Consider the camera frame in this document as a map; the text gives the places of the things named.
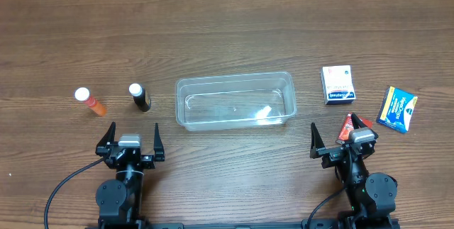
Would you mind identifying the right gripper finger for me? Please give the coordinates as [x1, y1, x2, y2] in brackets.
[311, 123, 325, 151]
[350, 113, 367, 130]

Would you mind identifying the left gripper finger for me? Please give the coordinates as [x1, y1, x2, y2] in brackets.
[153, 123, 165, 155]
[96, 122, 116, 147]

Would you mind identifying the red Panadol box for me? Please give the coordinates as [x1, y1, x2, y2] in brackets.
[336, 112, 373, 145]

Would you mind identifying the white Hansaplast plaster box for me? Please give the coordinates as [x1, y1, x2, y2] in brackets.
[321, 65, 356, 105]

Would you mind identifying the blue VapoDrops box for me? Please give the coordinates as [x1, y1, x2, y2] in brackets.
[377, 86, 418, 133]

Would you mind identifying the orange tube white cap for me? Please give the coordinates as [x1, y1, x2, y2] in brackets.
[74, 87, 107, 116]

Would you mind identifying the dark bottle white cap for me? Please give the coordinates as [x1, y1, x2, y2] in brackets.
[128, 83, 151, 112]

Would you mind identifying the clear plastic container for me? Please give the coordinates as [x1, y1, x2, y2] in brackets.
[175, 72, 297, 131]

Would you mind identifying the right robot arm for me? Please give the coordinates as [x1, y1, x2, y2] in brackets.
[301, 113, 400, 229]

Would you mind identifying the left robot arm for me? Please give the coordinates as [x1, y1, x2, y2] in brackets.
[95, 123, 165, 228]

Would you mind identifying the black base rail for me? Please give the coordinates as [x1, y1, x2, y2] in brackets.
[86, 218, 401, 229]

